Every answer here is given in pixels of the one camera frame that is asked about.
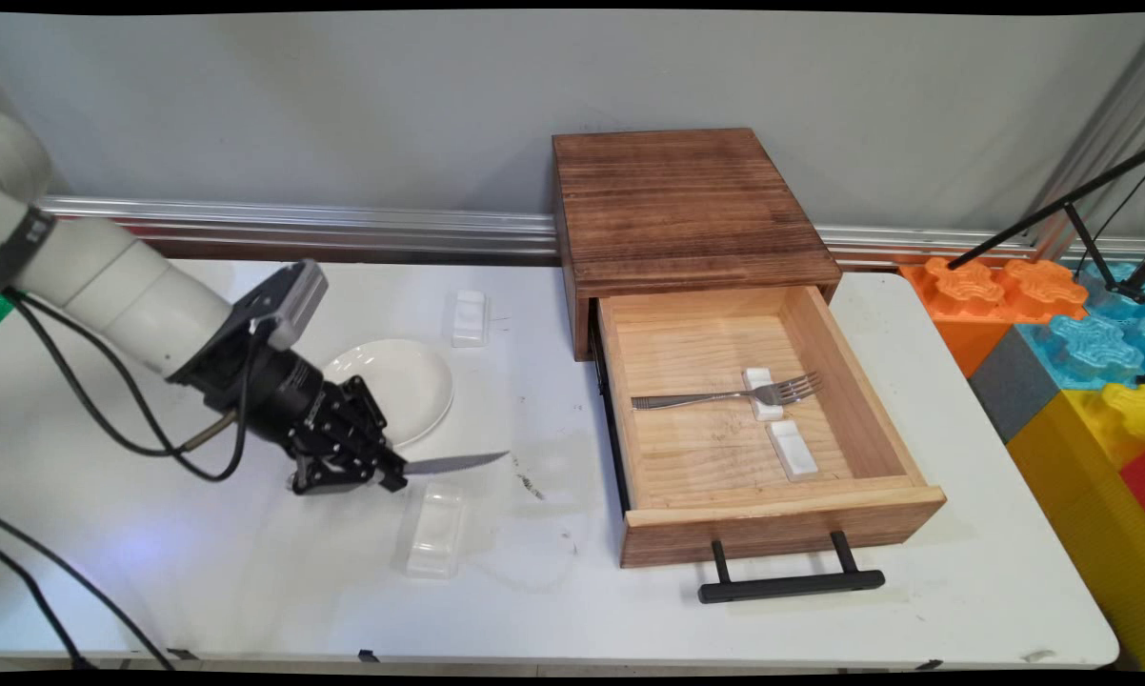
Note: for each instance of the aluminium wall rail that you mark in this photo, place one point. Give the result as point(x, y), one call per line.
point(344, 224)

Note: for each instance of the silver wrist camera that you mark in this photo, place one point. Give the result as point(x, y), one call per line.
point(296, 300)

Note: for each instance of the light wooden drawer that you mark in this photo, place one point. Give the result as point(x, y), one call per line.
point(687, 448)

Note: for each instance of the dark wooden drawer cabinet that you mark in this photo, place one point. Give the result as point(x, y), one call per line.
point(677, 205)

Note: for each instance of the white round plate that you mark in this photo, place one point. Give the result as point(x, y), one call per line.
point(411, 381)

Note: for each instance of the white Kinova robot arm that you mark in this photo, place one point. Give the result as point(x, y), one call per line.
point(106, 276)

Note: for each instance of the blue foam block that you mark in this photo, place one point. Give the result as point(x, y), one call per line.
point(1096, 348)

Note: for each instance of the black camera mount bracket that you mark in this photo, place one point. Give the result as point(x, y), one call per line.
point(212, 367)

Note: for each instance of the red foam block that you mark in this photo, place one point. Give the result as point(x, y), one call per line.
point(1142, 481)

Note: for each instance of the translucent white cutlery rest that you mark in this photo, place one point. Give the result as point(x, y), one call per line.
point(434, 529)

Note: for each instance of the steel table knife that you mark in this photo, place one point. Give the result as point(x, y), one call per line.
point(458, 463)

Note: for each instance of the black tripod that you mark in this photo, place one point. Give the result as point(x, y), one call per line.
point(1068, 202)

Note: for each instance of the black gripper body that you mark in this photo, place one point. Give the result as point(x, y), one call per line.
point(291, 400)

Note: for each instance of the steel fork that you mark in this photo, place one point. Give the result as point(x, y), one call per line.
point(696, 400)

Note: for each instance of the orange foam block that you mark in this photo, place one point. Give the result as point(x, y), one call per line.
point(973, 286)

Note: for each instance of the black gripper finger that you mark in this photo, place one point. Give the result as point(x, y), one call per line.
point(363, 414)
point(330, 474)

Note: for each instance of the grey foam block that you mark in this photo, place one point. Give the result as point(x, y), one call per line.
point(1011, 381)

